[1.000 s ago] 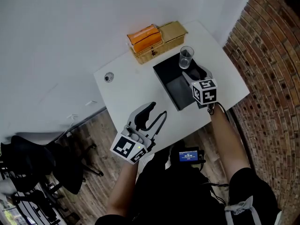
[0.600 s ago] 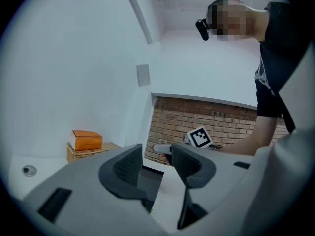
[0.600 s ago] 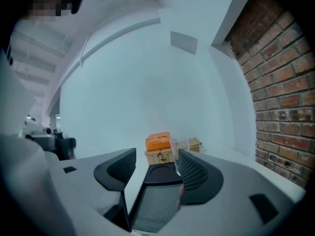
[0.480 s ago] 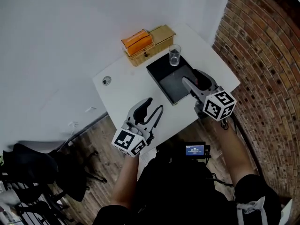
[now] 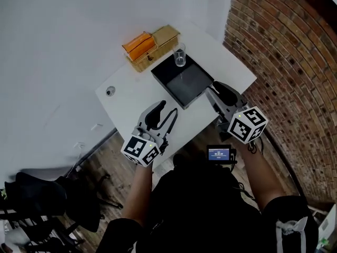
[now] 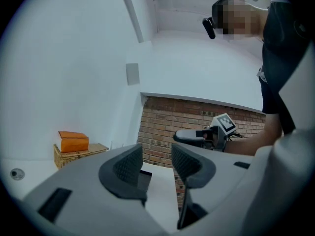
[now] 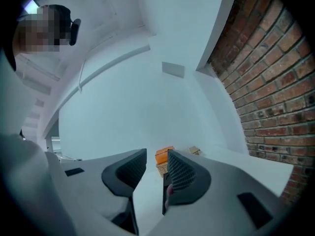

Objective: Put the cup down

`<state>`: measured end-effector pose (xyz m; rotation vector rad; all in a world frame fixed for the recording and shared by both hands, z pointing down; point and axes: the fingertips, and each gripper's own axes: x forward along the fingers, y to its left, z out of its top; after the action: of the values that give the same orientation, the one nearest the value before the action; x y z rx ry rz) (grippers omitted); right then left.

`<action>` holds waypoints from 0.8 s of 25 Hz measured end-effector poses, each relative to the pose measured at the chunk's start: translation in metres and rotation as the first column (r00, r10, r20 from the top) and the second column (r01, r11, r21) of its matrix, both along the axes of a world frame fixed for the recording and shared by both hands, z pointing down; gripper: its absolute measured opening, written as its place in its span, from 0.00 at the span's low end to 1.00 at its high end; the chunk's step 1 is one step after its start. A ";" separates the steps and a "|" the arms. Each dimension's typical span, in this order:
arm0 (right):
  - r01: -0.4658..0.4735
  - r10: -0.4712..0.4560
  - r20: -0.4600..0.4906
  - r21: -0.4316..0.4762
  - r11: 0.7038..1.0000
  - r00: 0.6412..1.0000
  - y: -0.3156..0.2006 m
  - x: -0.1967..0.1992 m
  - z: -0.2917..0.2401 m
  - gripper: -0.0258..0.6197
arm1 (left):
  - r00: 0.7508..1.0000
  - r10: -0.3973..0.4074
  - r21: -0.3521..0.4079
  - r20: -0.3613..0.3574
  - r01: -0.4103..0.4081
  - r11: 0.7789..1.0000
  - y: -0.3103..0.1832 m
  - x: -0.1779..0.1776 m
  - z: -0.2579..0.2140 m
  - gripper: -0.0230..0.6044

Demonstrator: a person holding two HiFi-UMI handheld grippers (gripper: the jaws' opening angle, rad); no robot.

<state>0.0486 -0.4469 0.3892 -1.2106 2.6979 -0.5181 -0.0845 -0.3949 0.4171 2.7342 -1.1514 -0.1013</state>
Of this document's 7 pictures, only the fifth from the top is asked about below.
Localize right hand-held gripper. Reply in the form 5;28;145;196
205;81;269;144

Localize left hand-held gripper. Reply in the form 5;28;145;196
121;100;179;167

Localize clear drinking glass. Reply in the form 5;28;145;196
173;42;186;67

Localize person's right forearm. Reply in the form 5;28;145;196
240;143;286;212

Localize person's left forearm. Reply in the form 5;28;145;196
122;164;153;226

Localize white table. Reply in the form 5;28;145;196
95;22;257;170

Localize small chest-mounted screen device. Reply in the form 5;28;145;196
206;144;237;166

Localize orange box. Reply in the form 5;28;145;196
122;31;156;62

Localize woven straw box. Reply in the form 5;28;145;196
125;25;181;73

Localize person's black clothing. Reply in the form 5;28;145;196
105;154;319;253

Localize black office chair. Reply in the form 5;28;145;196
5;167;124;234

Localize black metal rack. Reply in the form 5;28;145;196
0;207;85;253

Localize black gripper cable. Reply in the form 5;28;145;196
247;135;264;155

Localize white strap on sleeve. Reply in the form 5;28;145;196
275;216;309;253

